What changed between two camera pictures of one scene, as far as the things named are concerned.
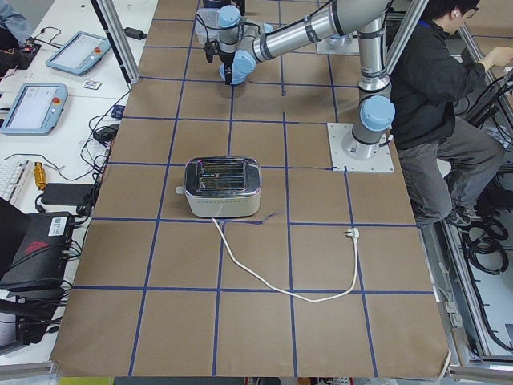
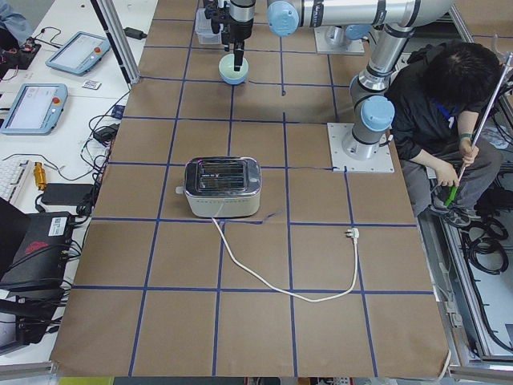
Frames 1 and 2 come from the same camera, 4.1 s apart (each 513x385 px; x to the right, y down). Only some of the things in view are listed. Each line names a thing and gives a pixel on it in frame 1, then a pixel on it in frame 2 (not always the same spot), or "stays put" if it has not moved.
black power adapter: [135, 33] stays put
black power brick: [65, 194] stays put
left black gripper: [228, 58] -> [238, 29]
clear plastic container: [207, 25] stays put
